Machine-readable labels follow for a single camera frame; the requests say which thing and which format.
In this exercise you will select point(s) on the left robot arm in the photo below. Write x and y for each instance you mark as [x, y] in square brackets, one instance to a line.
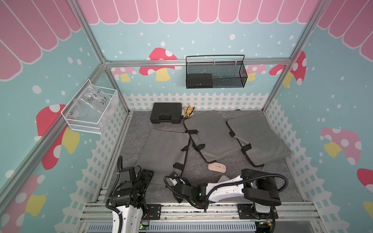
[125, 219]

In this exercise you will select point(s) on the white wire basket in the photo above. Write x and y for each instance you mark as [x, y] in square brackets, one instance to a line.
[84, 126]

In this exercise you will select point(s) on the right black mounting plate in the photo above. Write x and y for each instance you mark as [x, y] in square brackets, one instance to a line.
[247, 211]

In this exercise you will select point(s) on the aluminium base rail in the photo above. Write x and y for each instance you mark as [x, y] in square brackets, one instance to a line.
[223, 211]

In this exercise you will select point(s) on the grey laptop bag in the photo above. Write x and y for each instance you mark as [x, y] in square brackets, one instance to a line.
[259, 143]
[210, 136]
[164, 153]

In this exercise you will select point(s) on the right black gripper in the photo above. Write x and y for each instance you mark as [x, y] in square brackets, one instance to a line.
[186, 186]

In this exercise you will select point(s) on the black wire mesh basket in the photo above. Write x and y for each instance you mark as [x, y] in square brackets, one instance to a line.
[228, 71]

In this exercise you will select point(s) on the yellow black pliers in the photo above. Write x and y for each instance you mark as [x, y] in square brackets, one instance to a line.
[187, 112]

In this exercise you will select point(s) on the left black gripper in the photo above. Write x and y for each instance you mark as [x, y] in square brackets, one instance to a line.
[146, 175]

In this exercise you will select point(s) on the black plastic tool case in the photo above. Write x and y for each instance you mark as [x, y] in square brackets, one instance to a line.
[166, 113]

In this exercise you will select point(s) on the black mounting plate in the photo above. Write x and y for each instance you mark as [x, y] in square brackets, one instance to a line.
[153, 212]
[247, 211]

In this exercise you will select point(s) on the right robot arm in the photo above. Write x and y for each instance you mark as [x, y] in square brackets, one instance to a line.
[261, 188]

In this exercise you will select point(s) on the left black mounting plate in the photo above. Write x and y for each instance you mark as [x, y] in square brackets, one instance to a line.
[153, 212]

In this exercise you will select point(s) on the pink mouse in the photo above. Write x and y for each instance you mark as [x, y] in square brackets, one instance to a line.
[218, 167]

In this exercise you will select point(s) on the clear plastic bag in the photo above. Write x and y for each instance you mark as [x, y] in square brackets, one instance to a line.
[94, 105]

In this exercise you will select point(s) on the black box in basket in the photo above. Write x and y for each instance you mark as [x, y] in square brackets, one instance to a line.
[199, 80]

